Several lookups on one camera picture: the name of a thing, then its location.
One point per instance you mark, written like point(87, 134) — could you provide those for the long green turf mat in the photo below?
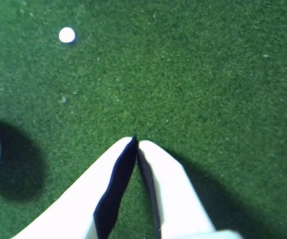
point(183, 74)

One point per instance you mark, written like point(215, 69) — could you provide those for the white gripper finger with dark pad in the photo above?
point(173, 194)

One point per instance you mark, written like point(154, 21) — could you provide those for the white gripper finger with navy pad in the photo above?
point(83, 199)

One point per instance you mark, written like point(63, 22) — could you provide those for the small white dot marker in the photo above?
point(66, 35)

